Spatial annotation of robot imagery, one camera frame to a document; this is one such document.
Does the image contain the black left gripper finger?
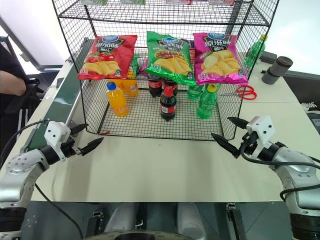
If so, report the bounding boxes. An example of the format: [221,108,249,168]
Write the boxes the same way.
[79,136,105,157]
[68,123,89,137]

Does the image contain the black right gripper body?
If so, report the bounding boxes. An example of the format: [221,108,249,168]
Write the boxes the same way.
[240,130,260,157]

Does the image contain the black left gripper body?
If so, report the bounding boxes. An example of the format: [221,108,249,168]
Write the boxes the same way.
[60,138,84,159]

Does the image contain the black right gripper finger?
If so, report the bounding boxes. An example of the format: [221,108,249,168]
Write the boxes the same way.
[227,116,250,131]
[210,132,241,160]

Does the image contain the green conveyor belt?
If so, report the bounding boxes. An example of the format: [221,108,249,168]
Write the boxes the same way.
[19,37,94,154]

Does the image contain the green soda bottle yellow label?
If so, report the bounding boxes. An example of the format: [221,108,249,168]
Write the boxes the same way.
[195,83,221,120]

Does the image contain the orange soda bottle blue cap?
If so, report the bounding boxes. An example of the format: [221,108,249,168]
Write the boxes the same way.
[105,81,130,118]

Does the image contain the grey cylindrical flask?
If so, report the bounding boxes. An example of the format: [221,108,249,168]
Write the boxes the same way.
[261,55,294,85]

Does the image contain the magenta potato chips bag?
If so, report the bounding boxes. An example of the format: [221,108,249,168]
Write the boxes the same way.
[192,32,249,87]

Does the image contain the cola bottle red cap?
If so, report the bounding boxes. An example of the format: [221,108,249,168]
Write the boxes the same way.
[159,86,178,122]

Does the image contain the black device with white print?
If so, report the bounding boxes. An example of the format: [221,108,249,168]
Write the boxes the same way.
[300,100,320,132]

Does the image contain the grey flat box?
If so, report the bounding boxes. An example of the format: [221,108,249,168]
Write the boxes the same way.
[259,51,279,65]

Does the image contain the green soda bottle yellow cap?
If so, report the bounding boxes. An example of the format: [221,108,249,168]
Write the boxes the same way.
[243,34,269,67]

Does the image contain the red potato chips bag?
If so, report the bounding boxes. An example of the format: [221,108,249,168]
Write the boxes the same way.
[77,34,138,81]

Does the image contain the cola bottle red label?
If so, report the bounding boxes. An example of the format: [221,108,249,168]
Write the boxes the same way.
[147,74,164,98]
[163,78,179,97]

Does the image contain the white rounded robot leg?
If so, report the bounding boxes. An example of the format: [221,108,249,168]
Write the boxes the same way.
[175,201,207,239]
[103,202,140,234]

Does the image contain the seated person in black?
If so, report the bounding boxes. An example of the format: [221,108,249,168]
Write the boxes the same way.
[0,41,29,123]

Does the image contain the pink snack packet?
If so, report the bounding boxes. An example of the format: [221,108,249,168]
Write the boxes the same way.
[138,56,151,76]

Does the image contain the green potato chips bag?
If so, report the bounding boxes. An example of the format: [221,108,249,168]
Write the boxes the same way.
[144,30,197,87]

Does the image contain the purple snack bag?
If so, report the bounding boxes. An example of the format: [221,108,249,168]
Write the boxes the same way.
[180,38,196,51]

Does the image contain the pink snack box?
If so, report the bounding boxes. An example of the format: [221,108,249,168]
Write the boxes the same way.
[207,0,236,7]
[166,0,194,6]

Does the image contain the green and white snack box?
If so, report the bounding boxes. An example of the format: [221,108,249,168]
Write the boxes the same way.
[119,0,147,6]

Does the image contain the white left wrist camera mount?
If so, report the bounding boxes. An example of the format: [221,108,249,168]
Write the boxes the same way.
[43,120,72,163]

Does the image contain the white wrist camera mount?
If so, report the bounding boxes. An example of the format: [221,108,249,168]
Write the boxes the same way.
[245,115,276,160]
[43,120,72,163]

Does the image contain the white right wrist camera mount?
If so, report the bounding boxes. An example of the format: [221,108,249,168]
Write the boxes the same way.
[245,115,276,160]

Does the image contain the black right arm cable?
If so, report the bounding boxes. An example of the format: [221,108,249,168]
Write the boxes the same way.
[240,143,320,203]

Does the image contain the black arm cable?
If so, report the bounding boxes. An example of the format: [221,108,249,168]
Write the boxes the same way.
[240,143,320,203]
[0,119,84,240]

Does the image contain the red handled scissors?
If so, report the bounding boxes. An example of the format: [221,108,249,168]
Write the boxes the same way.
[219,84,258,101]

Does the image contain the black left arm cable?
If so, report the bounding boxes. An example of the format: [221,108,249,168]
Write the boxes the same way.
[0,119,84,240]

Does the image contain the black wire mesh rack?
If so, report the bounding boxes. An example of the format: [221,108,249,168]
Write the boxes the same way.
[51,0,280,142]

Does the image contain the black table bracket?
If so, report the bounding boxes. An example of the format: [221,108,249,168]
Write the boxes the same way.
[225,203,248,240]
[86,210,104,239]

